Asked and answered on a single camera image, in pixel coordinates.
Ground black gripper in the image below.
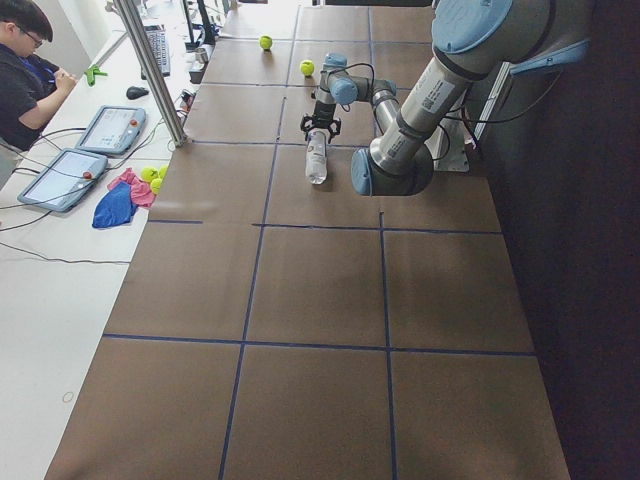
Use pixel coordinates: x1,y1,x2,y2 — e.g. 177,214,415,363
300,88,342,144

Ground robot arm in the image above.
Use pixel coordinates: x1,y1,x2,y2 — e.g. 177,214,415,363
300,1,595,196

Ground yellow spare tennis ball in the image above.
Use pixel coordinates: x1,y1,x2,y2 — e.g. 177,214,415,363
140,166,159,183

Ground small metal cup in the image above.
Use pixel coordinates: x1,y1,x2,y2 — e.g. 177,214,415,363
194,47,209,64

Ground black keyboard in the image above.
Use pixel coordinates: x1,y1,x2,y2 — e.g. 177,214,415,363
144,25,171,77

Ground black computer mouse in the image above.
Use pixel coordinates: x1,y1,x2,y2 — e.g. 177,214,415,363
126,86,149,100

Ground blue cloth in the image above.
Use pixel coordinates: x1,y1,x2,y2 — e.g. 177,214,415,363
92,182,138,229

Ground green clamp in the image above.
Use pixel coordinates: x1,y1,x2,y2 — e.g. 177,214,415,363
84,65,108,87

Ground seated person in black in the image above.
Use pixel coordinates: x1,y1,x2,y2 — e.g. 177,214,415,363
1,1,77,151

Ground aluminium frame post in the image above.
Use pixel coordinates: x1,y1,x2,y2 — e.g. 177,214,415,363
114,0,187,148

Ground teach pendant nearer post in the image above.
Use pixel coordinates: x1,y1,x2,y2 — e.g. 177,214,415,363
76,105,147,155

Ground teach pendant farther from post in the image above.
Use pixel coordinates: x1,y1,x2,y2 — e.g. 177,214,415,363
17,148,108,213

